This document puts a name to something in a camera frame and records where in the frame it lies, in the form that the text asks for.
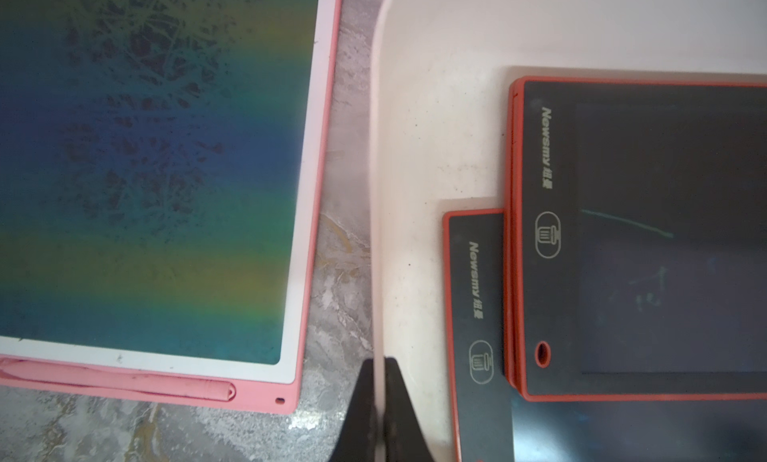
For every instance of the pink writing tablet rainbow screen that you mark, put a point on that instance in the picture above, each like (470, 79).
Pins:
(161, 174)

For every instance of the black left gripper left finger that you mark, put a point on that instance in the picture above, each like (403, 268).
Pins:
(358, 437)

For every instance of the white plastic storage box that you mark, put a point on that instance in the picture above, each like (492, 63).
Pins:
(441, 70)

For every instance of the pink stylus pen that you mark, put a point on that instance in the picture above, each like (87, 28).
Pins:
(194, 388)

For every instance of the red black Newsmy tablet top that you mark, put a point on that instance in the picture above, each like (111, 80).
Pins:
(635, 240)

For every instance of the red black Newsmy tablet lower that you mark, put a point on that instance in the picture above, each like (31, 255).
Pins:
(491, 422)

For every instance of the red black newsmy tablet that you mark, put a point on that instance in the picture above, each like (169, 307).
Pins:
(635, 240)
(491, 422)

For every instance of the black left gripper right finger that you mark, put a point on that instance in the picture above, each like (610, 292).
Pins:
(404, 441)

